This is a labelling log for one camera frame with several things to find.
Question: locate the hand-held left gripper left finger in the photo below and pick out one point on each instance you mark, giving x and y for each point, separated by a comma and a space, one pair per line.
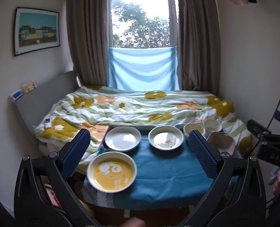
76, 155

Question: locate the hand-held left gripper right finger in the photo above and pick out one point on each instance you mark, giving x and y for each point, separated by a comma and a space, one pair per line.
201, 156

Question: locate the pink square dish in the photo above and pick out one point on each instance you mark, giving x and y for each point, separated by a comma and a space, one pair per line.
221, 141

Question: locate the cream bowl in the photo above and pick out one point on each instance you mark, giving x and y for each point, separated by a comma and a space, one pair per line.
193, 128

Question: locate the cream cup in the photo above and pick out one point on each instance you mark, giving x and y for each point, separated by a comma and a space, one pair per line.
212, 125

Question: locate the white floral print plate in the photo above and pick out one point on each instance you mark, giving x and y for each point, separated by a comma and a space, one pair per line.
166, 139

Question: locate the yellow panda print bowl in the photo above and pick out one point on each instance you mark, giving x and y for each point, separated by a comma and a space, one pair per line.
112, 173

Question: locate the plain white plate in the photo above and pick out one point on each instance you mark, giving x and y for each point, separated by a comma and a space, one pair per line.
122, 139

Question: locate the person's right hand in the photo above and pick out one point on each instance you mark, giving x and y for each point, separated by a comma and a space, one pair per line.
279, 183

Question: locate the blue tablecloth with patterned border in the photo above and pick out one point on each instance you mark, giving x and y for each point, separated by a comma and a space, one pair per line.
163, 170

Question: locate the red book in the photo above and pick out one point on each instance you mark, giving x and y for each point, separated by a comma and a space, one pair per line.
53, 196

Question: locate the grey headboard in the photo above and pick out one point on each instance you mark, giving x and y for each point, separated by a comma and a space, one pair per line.
40, 106

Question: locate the floral blanket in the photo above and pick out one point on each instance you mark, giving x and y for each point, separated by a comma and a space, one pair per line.
140, 106

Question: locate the small beige plush toy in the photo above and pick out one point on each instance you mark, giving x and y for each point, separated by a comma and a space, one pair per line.
28, 87

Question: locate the blue and white tissue pack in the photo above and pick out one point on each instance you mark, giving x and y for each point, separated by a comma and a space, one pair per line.
17, 95

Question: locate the light blue hanging cloth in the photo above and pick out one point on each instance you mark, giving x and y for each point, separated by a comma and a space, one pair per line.
142, 68

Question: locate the framed house picture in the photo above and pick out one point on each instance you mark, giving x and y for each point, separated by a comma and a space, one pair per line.
37, 30

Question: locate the window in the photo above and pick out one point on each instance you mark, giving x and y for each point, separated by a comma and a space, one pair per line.
141, 16

